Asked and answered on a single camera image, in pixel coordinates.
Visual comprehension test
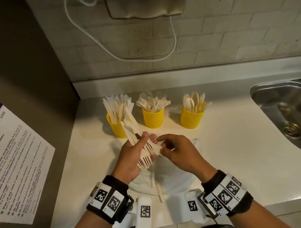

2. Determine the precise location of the white and purple notice poster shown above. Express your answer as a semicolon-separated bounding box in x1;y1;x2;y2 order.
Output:
0;69;65;228

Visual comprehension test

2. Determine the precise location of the yellow cup holding spoons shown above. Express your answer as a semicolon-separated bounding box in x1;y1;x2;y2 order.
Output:
178;102;209;130

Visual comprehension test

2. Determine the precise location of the person's right hand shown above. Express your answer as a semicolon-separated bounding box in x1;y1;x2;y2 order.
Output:
156;129;217;190

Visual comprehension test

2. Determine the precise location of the person's right forearm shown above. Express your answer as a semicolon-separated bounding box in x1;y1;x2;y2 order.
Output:
224;194;300;228

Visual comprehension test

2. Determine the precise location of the black wrist marker band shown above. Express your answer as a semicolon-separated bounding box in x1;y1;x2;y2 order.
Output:
82;172;137;228
196;166;256;220

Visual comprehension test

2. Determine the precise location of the brown cabinet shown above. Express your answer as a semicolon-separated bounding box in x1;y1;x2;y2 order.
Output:
0;0;97;228

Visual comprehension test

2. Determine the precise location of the sink drain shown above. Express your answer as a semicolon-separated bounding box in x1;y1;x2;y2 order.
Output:
281;120;301;140

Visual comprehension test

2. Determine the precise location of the bunch of white plastic spoons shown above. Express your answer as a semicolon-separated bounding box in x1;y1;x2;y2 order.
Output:
181;90;214;115

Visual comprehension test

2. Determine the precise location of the bunch of white plastic knives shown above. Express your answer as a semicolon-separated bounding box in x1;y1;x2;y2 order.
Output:
102;92;137;125

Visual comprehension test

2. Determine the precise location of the clear plastic bag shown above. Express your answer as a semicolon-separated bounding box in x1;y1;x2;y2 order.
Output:
124;136;208;201

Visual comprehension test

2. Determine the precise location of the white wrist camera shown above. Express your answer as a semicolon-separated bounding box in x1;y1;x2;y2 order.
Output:
131;195;156;228
184;188;210;226

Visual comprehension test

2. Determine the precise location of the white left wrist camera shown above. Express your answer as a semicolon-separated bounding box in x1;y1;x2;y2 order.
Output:
131;195;156;228

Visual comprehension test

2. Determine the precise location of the single white fork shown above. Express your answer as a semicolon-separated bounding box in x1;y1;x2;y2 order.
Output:
147;141;164;159

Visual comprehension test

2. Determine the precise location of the bunch of standing plastic forks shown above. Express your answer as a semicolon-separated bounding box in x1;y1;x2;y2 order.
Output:
134;88;172;115

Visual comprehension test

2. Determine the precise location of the bundle of white plastic forks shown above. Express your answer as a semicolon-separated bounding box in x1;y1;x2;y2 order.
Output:
119;104;163;173

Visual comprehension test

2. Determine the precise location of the yellow cup holding knives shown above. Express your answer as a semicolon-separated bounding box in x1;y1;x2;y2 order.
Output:
106;110;135;140

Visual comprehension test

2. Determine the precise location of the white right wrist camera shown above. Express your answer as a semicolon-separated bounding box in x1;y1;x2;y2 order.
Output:
184;188;210;226

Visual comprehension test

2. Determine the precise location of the yellow cup holding forks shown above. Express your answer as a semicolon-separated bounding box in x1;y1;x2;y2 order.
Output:
142;106;167;130

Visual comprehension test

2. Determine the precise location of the person's left hand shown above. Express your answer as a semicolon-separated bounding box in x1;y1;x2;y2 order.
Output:
106;129;163;186

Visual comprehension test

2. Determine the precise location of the black left wrist marker band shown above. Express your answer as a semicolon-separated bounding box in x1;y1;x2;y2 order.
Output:
82;172;137;228

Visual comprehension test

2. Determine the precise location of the black right wrist marker band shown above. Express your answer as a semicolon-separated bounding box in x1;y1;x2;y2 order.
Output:
196;166;256;220

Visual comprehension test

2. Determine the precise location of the white power cable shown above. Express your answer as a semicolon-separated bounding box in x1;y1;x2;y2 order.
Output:
63;0;180;71

